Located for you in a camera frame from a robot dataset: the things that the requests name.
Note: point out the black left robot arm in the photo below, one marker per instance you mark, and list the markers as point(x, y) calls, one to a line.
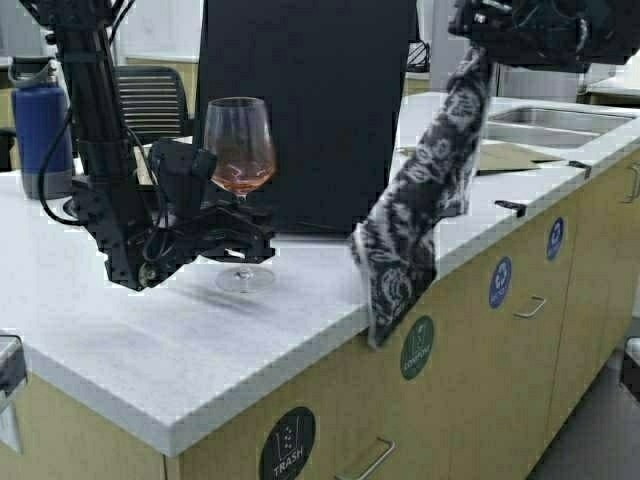
point(79, 31)

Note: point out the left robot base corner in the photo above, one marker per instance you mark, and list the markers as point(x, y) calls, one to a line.
point(14, 378)

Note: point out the large black box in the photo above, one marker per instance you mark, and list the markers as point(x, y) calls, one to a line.
point(332, 76)

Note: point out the island stainless steel sink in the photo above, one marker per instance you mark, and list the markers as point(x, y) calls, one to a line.
point(552, 128)

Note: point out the green round compost sticker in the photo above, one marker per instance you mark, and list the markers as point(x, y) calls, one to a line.
point(417, 348)

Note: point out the blue insulated water bottle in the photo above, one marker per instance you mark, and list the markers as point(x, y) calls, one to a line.
point(39, 105)

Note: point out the black white patterned cloth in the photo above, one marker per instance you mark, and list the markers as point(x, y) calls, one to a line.
point(394, 247)

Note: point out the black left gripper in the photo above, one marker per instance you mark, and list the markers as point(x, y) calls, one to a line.
point(145, 209)

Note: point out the wine glass with rose wine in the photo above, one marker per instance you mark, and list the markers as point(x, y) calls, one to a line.
point(237, 132)

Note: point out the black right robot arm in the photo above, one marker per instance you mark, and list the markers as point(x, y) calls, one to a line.
point(626, 21)

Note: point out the black mesh office chair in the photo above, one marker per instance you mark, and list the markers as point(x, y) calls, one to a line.
point(154, 102)

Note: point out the black round trash sticker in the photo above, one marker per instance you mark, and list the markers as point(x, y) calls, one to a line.
point(289, 445)

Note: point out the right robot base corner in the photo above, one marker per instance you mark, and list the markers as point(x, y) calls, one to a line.
point(629, 375)

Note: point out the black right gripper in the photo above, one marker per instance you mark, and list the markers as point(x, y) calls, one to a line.
point(561, 36)

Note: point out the blue round recycling sticker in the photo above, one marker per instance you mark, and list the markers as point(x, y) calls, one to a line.
point(555, 239)

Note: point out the black wire basket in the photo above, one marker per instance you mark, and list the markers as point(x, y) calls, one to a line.
point(419, 56)

